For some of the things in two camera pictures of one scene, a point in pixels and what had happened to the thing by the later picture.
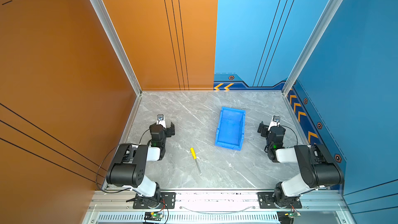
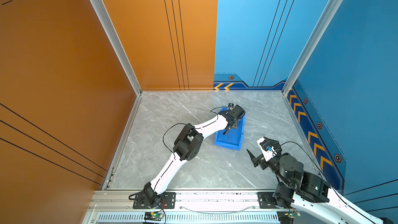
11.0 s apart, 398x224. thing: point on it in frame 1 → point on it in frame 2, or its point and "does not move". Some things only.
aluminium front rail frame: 325,207 does not move
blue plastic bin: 230,129 does not move
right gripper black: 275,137 → 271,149
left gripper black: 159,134 → 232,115
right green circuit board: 293,214 does not move
